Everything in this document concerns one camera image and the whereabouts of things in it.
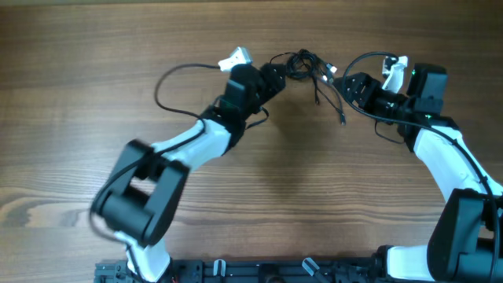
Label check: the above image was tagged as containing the black cable bundle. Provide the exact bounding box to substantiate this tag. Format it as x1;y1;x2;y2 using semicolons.
269;48;347;127

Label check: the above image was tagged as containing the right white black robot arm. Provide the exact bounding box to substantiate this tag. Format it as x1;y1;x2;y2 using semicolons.
333;62;502;282

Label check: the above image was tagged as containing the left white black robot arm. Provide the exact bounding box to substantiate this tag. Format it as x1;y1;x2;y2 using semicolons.
89;63;286;282

